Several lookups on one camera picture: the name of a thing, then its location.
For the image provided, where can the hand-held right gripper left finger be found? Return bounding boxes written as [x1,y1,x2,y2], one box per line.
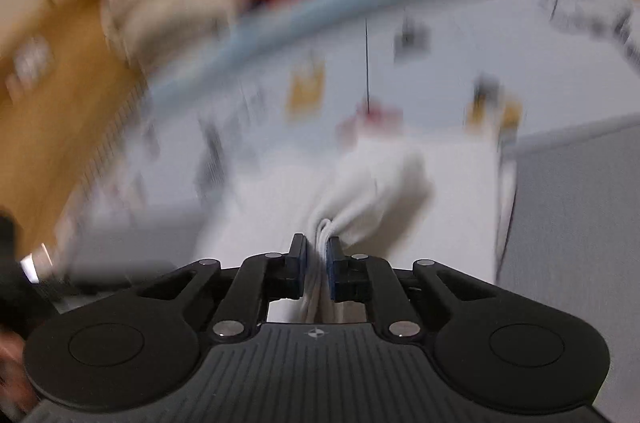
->
[135,233,308,344]

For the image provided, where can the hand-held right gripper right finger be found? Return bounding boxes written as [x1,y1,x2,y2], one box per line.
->
[325,237,496,344]

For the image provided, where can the white garment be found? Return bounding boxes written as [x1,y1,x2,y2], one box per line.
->
[195,138,521,324]

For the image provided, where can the thin dark thread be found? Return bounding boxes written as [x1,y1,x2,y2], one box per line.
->
[365,19,372,114]

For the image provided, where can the printed light blanket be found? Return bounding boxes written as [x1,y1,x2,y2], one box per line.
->
[65,0,640,284]

